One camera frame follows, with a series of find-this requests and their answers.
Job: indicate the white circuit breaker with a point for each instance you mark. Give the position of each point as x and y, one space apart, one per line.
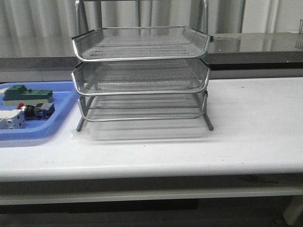
12 119

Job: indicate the white table leg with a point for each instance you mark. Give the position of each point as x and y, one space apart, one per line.
293 210

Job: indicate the grey stone counter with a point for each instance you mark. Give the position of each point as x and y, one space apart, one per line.
226 52

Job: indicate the red emergency stop button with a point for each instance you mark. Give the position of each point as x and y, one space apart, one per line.
41 111

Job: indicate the green electrical switch block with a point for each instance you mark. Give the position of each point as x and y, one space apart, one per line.
21 94

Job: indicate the blue plastic tray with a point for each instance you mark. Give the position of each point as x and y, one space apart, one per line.
64 99

